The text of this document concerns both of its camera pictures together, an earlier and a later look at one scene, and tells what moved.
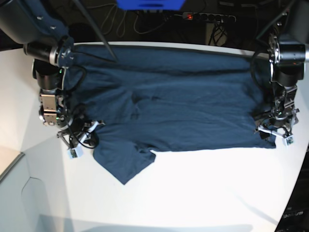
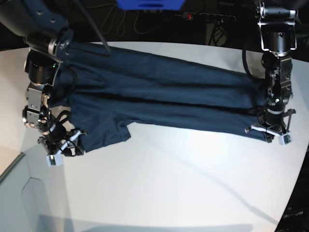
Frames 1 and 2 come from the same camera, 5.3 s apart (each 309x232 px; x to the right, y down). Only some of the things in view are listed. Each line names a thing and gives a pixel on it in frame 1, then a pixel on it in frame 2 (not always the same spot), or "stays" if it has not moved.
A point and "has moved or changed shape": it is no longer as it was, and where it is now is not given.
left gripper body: (82, 132) -> (60, 138)
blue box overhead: (150, 5) stays
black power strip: (208, 18) stays
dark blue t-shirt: (148, 98) has moved or changed shape
